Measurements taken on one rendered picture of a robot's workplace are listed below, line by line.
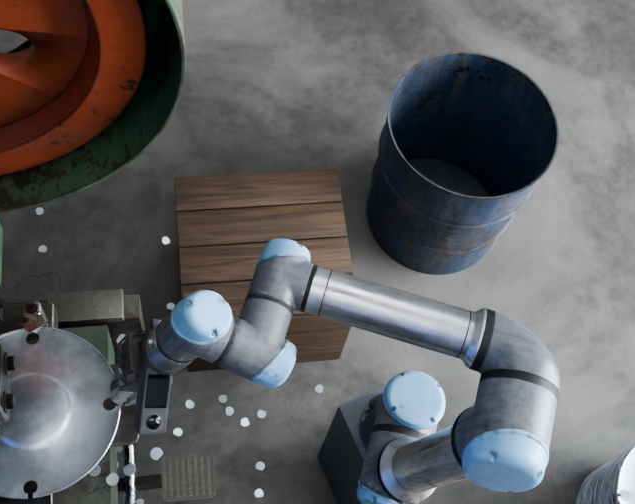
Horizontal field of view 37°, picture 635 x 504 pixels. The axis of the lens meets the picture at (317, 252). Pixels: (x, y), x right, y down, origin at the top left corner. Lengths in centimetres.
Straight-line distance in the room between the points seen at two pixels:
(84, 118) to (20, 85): 10
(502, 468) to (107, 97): 77
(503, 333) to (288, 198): 98
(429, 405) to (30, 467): 71
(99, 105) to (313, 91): 153
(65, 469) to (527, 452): 74
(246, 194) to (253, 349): 96
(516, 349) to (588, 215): 149
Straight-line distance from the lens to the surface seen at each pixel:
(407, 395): 177
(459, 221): 232
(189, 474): 222
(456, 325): 141
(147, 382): 146
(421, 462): 158
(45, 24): 133
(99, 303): 184
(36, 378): 165
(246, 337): 135
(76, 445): 162
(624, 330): 274
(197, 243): 221
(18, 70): 141
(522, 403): 137
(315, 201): 227
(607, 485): 235
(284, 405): 244
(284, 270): 140
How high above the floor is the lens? 233
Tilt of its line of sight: 64 degrees down
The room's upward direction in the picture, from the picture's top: 13 degrees clockwise
